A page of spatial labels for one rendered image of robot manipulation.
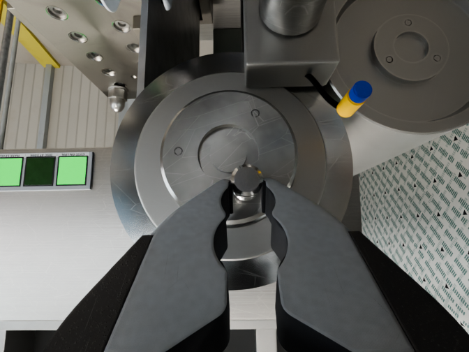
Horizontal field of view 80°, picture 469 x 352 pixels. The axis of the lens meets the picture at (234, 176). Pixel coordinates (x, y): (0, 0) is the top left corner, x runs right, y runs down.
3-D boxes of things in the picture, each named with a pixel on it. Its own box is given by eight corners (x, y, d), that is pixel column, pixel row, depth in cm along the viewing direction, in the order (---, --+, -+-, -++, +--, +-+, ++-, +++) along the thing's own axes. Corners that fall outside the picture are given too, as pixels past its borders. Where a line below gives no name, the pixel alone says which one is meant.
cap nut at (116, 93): (123, 84, 52) (122, 107, 51) (131, 93, 55) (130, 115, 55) (104, 85, 52) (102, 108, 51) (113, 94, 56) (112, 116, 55)
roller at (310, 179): (326, 73, 17) (328, 266, 15) (277, 164, 43) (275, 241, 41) (144, 68, 18) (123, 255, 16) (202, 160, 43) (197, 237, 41)
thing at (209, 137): (257, 66, 16) (324, 184, 15) (256, 84, 18) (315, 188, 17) (137, 124, 16) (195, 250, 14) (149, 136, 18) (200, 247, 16)
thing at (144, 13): (154, -121, 22) (143, 97, 19) (199, 55, 46) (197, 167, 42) (148, -120, 22) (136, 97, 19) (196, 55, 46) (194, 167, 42)
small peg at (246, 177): (265, 193, 12) (232, 197, 12) (260, 200, 15) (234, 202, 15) (261, 161, 12) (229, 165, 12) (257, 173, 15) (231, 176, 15)
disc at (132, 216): (350, 54, 18) (356, 298, 16) (347, 58, 19) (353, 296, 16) (123, 47, 19) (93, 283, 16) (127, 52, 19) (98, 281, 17)
